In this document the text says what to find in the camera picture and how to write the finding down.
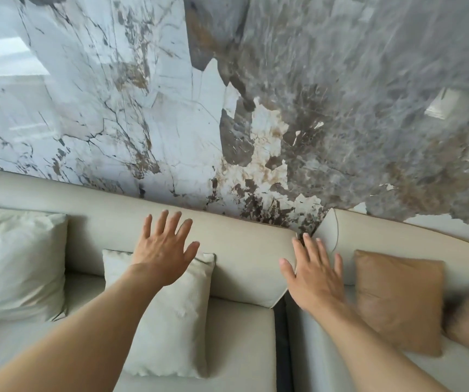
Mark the person's right hand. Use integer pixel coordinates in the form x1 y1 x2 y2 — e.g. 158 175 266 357
279 232 348 313

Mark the person's left hand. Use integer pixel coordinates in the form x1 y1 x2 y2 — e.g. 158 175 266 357
130 210 201 287

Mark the person's left forearm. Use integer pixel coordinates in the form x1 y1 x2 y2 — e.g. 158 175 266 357
0 263 166 392

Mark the person's right forearm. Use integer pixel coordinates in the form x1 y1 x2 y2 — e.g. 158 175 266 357
296 299 453 392

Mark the long beige sofa section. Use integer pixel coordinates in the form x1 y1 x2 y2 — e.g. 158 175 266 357
0 170 299 392

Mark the small white pillow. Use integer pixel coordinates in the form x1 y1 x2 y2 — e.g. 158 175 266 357
102 249 217 379

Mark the large white pillow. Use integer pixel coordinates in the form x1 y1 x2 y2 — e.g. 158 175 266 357
0 205 69 323

